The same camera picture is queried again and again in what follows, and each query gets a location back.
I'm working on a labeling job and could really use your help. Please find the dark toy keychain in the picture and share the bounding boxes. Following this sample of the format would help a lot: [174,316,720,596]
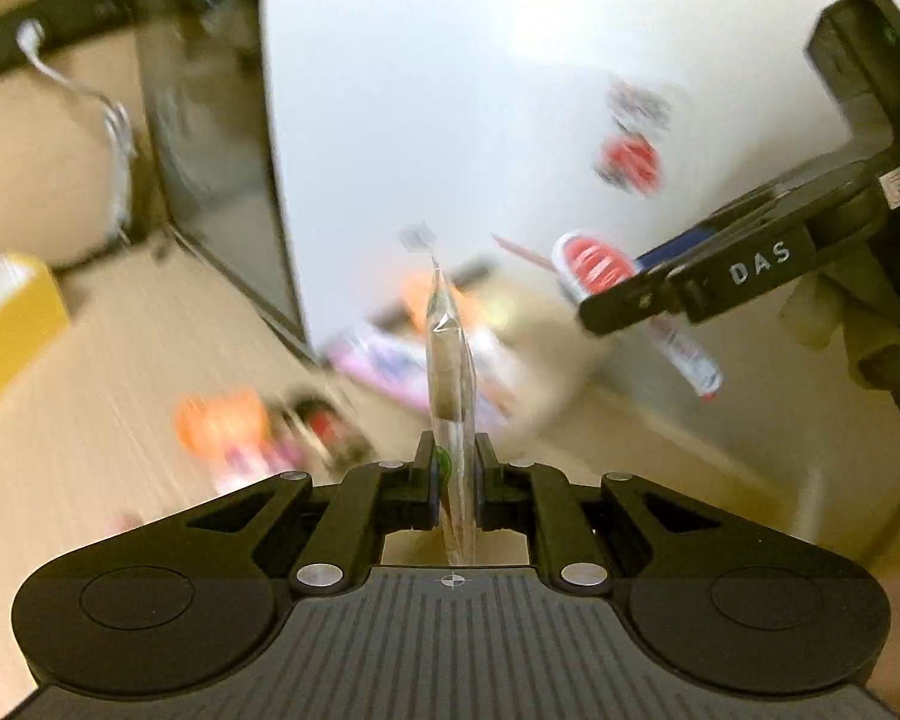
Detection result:
[270,388,380,470]

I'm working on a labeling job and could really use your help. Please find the large pink printed packet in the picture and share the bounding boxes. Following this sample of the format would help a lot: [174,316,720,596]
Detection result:
[328,319,522,428]

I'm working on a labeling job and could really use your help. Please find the clear packet brown contents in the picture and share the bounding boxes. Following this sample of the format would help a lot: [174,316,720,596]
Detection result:
[422,261,482,567]

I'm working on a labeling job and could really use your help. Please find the black power strip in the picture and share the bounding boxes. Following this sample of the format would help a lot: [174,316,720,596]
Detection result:
[0,0,147,87]

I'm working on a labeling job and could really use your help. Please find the white computer case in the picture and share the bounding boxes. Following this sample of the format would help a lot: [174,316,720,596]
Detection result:
[133,0,541,368]

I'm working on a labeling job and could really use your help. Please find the white leaflet red print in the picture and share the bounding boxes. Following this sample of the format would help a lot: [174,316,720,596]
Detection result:
[397,75,683,286]

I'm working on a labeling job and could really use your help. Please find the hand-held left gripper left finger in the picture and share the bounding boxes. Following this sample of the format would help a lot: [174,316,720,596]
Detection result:
[176,431,443,592]

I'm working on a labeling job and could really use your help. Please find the black cables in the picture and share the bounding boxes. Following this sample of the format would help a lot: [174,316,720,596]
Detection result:
[49,229,177,271]

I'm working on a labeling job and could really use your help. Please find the yellow cardboard box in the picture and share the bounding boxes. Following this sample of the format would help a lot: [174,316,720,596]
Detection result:
[0,253,72,432]

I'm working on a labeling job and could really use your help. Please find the red white snack cup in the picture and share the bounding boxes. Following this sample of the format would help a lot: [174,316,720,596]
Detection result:
[551,231,725,402]

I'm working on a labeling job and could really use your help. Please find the orange toy figure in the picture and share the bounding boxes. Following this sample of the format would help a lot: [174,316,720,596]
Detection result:
[174,390,271,466]

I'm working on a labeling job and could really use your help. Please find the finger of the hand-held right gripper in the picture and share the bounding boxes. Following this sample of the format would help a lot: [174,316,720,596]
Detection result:
[577,259,704,337]
[634,190,788,272]

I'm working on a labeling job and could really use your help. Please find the orange plastic cup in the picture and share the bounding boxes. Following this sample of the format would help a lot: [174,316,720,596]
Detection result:
[386,270,496,331]

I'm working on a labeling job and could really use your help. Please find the white cable bundle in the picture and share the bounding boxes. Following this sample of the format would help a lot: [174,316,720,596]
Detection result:
[15,19,140,245]

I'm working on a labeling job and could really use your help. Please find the small pink object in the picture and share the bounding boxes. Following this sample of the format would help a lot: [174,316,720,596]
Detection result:
[208,441,305,492]

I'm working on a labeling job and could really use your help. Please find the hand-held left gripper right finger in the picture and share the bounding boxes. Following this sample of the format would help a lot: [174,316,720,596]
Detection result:
[472,433,725,592]

